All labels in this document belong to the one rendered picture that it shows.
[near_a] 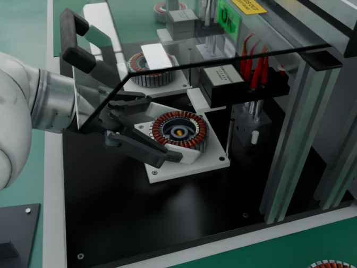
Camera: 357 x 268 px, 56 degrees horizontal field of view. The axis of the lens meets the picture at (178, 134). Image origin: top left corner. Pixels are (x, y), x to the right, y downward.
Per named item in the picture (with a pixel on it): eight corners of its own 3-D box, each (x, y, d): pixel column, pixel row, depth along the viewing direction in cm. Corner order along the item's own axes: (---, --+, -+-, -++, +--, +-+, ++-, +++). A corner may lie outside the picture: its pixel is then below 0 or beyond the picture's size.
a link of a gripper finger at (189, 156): (166, 142, 56) (167, 145, 55) (200, 150, 59) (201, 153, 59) (158, 155, 57) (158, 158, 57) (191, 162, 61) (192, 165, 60)
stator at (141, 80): (137, 93, 76) (136, 79, 74) (123, 68, 84) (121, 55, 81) (183, 82, 80) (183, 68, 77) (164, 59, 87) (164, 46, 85)
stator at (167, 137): (157, 169, 59) (156, 154, 57) (145, 128, 67) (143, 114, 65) (217, 156, 62) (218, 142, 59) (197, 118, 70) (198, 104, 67)
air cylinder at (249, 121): (243, 148, 65) (247, 126, 61) (229, 123, 70) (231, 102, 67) (267, 143, 66) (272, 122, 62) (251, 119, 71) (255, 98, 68)
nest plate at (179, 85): (127, 102, 76) (126, 98, 75) (118, 68, 86) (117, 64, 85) (190, 92, 79) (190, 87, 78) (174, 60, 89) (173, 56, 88)
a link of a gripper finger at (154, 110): (145, 115, 65) (144, 112, 66) (175, 123, 69) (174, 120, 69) (151, 103, 64) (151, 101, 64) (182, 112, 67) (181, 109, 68)
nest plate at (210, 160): (150, 183, 59) (149, 179, 58) (134, 128, 69) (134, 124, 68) (229, 166, 62) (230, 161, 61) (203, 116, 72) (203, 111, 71)
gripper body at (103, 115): (62, 109, 58) (112, 121, 62) (64, 142, 52) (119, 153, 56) (76, 73, 54) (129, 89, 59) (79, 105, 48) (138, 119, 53)
